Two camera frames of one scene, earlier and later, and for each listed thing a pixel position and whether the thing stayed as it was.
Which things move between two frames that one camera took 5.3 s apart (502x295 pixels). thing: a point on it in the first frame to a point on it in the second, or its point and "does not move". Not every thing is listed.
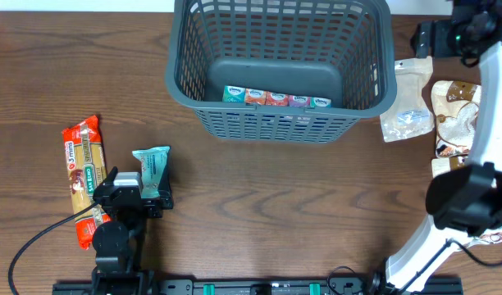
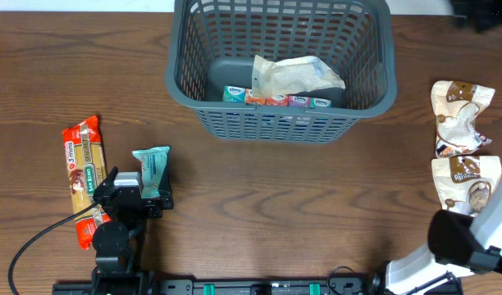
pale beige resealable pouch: (408, 114) to (288, 75)
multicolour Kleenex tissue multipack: (237, 94) does not move
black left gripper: (156, 210) does not move
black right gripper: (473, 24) to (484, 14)
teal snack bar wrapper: (152, 161) does not move
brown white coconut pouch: (457, 106) does not move
